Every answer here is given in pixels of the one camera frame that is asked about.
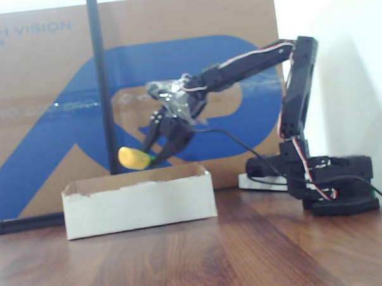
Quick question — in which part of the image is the thin black camera cable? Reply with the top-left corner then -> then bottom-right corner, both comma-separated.
193,120 -> 382,213

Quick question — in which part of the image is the black stand pole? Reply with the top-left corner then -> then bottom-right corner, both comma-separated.
85,0 -> 123,177

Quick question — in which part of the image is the white cardboard tray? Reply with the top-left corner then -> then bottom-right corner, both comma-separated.
60,161 -> 219,241

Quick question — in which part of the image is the tape-wrapped camera on gripper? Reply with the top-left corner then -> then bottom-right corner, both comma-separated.
145,73 -> 210,128

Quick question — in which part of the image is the yellow green marker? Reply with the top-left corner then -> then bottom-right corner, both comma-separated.
117,145 -> 157,171

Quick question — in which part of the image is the large brown blue-printed carton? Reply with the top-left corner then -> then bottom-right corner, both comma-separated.
0,0 -> 291,221

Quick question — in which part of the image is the black power adapter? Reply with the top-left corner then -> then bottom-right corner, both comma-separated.
244,153 -> 288,179

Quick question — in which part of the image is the white power strip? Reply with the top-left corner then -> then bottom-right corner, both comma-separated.
238,171 -> 289,194

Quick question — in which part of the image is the black stand base bar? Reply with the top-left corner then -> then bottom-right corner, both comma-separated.
0,213 -> 66,236

